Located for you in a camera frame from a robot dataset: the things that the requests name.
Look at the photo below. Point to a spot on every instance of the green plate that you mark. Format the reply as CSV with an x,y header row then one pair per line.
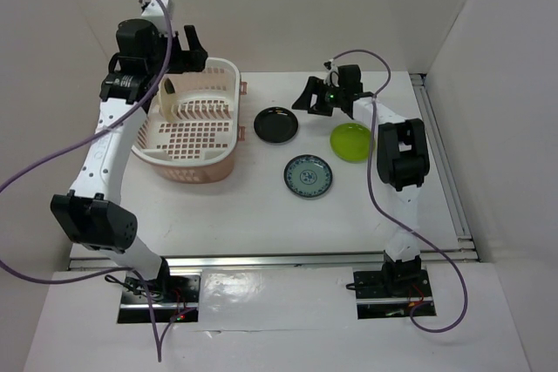
x,y
352,142

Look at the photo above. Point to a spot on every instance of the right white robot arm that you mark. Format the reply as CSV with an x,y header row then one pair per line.
x,y
398,157

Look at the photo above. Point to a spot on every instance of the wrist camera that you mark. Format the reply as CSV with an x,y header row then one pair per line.
x,y
152,11
332,75

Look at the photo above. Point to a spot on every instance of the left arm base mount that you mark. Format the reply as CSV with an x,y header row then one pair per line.
x,y
180,301

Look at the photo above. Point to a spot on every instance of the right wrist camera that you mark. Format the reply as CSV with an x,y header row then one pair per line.
x,y
332,75

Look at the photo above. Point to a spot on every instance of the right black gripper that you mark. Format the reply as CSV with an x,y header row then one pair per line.
x,y
315,85

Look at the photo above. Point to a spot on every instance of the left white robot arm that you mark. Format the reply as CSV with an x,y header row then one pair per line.
x,y
90,213

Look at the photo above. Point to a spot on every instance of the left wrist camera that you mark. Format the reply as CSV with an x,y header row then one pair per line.
x,y
152,11

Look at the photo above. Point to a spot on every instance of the white pink dish rack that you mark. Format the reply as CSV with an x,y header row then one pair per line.
x,y
199,146

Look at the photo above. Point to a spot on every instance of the black plate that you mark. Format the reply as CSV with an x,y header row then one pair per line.
x,y
276,125

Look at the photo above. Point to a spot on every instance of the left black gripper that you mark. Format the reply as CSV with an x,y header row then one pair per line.
x,y
190,60

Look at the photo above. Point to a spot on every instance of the cream plate with dark patch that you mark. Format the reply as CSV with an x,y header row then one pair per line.
x,y
167,99

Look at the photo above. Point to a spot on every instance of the blue white patterned plate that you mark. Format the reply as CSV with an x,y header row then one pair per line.
x,y
308,176

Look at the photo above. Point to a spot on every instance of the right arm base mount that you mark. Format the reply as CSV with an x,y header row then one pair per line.
x,y
374,300

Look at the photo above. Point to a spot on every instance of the aluminium rail frame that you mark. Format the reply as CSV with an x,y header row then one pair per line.
x,y
251,218

